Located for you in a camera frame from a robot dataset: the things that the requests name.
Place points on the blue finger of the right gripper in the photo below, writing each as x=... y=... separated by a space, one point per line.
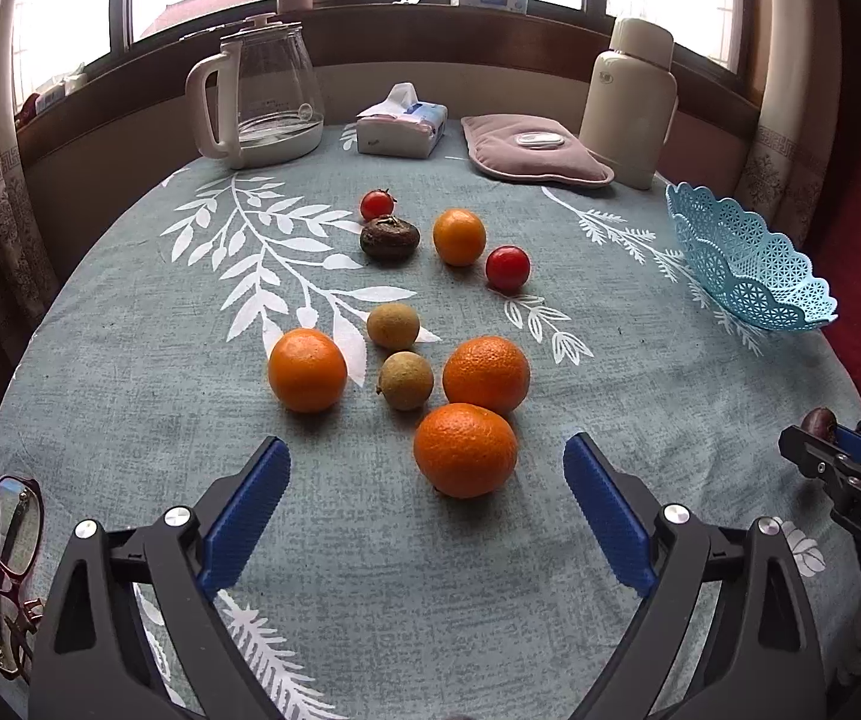
x=849 y=442

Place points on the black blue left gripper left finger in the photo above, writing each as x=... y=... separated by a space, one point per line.
x=92 y=656

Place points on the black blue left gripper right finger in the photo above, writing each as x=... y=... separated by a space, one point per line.
x=724 y=628

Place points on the cherry tomato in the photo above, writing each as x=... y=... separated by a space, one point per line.
x=507 y=269
x=375 y=204

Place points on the brown longan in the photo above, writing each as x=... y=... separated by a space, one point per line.
x=405 y=381
x=394 y=326

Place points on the small orange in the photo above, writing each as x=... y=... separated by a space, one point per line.
x=459 y=237

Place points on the dark brown passion fruit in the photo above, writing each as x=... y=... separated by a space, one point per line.
x=389 y=240

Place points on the light blue plastic fruit basket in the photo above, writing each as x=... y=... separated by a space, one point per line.
x=756 y=274

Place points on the patterned curtain right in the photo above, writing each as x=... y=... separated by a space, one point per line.
x=784 y=172

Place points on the cream thermos flask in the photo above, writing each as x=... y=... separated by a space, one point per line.
x=631 y=101

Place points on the grey leaf-pattern tablecloth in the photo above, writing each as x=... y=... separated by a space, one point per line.
x=370 y=595

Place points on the pink hot water bag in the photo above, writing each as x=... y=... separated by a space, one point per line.
x=531 y=149

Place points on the tissue pack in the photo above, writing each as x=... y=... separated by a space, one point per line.
x=402 y=125

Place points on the red frame eyeglasses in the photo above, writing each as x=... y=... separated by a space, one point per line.
x=21 y=532

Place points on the glass kettle white handle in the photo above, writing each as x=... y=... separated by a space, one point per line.
x=257 y=101

